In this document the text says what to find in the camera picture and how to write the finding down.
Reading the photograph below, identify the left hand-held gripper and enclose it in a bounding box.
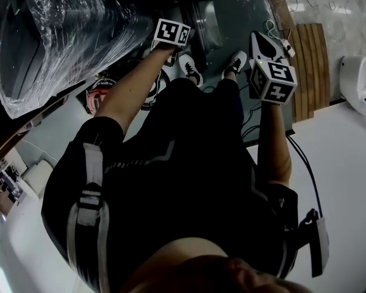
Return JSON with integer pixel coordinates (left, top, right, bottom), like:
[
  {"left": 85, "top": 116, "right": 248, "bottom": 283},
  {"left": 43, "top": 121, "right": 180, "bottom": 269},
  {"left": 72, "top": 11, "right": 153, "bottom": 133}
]
[{"left": 154, "top": 18, "right": 192, "bottom": 68}]

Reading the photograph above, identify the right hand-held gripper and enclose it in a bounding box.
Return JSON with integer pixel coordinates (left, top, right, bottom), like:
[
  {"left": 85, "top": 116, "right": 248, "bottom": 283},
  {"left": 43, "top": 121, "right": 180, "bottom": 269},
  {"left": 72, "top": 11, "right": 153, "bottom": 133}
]
[{"left": 248, "top": 30, "right": 298, "bottom": 105}]

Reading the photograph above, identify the person's left forearm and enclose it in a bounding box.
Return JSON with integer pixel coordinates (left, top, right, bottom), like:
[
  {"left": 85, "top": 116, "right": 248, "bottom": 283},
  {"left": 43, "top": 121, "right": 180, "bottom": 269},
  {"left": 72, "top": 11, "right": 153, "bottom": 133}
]
[{"left": 95, "top": 45, "right": 178, "bottom": 143}]

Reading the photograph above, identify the person's right forearm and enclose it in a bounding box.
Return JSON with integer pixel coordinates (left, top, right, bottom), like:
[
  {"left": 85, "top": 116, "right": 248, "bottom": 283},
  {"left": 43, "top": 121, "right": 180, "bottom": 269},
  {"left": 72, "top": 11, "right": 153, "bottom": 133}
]
[{"left": 256, "top": 100, "right": 292, "bottom": 186}]

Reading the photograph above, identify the white power adapter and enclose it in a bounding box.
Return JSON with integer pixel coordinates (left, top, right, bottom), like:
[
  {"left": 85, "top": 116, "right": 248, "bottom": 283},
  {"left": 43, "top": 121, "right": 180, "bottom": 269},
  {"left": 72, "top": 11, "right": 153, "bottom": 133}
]
[{"left": 281, "top": 39, "right": 296, "bottom": 57}]

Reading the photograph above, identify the person's white left shoe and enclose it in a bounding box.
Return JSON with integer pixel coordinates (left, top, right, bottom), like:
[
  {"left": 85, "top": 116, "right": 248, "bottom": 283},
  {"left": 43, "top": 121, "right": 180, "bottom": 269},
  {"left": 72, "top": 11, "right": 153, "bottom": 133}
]
[{"left": 178, "top": 53, "right": 204, "bottom": 87}]

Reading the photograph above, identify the person's white shoe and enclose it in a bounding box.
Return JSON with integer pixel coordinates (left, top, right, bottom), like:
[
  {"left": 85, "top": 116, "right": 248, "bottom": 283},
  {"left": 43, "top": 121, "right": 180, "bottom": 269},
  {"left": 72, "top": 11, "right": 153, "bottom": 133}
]
[
  {"left": 178, "top": 53, "right": 204, "bottom": 87},
  {"left": 221, "top": 50, "right": 248, "bottom": 79}
]

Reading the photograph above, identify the wooden slat mat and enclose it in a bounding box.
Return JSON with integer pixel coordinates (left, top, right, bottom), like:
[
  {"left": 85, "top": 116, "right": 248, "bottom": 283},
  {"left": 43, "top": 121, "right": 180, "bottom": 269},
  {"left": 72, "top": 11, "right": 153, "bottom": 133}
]
[{"left": 292, "top": 23, "right": 331, "bottom": 123}]

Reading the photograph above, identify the person's white right shoe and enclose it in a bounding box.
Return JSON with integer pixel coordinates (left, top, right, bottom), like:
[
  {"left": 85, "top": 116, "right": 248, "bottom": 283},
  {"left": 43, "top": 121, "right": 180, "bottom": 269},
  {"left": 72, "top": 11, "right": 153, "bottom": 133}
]
[{"left": 221, "top": 50, "right": 248, "bottom": 79}]

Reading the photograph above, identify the white toilet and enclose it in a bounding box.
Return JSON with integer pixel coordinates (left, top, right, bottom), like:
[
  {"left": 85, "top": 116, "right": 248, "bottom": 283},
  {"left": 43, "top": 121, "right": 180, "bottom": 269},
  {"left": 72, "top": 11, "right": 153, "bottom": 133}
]
[{"left": 340, "top": 54, "right": 366, "bottom": 128}]

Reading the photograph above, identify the pink round device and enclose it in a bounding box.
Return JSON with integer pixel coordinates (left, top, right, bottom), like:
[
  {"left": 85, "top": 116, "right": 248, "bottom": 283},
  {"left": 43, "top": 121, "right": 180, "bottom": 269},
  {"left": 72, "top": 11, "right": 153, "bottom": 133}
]
[{"left": 85, "top": 80, "right": 112, "bottom": 116}]

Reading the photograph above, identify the plastic wrapped dark appliance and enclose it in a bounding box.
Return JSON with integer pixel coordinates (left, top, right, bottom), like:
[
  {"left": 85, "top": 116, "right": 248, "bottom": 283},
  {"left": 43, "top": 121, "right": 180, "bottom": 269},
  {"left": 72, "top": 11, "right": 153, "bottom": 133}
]
[{"left": 0, "top": 0, "right": 155, "bottom": 120}]

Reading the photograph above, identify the person's black clothing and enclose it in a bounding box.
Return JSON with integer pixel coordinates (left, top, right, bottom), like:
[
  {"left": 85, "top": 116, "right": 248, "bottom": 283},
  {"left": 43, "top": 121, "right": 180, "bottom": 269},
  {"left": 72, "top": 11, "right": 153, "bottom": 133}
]
[{"left": 41, "top": 77, "right": 300, "bottom": 293}]

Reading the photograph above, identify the white box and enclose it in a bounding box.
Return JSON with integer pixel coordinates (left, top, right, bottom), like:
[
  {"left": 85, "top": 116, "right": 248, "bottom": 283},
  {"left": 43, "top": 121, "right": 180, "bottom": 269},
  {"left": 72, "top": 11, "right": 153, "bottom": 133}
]
[{"left": 22, "top": 159, "right": 54, "bottom": 200}]

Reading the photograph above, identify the person's face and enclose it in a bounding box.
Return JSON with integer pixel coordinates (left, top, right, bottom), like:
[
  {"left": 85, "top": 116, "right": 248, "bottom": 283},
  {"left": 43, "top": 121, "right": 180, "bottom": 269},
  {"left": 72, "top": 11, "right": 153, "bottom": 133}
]
[{"left": 121, "top": 237, "right": 312, "bottom": 293}]

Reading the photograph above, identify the grey shoulder strap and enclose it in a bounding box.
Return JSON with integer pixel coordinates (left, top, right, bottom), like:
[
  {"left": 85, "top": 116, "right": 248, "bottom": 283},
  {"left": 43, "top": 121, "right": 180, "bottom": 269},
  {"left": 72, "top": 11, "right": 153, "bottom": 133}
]
[
  {"left": 66, "top": 142, "right": 112, "bottom": 293},
  {"left": 298, "top": 208, "right": 331, "bottom": 279}
]

